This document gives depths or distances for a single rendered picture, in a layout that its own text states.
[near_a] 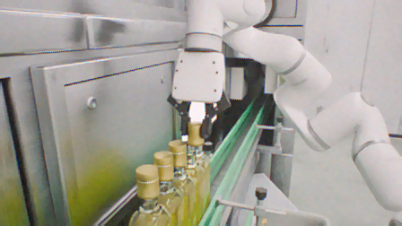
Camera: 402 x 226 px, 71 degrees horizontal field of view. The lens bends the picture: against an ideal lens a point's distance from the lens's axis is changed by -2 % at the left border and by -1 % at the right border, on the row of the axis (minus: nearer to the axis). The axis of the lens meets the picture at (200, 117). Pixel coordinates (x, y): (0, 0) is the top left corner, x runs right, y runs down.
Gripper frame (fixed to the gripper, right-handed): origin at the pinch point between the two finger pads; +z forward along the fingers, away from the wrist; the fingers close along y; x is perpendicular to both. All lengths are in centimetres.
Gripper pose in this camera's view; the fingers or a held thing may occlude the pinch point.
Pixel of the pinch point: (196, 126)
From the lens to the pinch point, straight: 58.8
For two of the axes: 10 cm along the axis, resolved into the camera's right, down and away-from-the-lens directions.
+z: -0.9, 10.0, 0.4
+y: 9.4, 1.0, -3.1
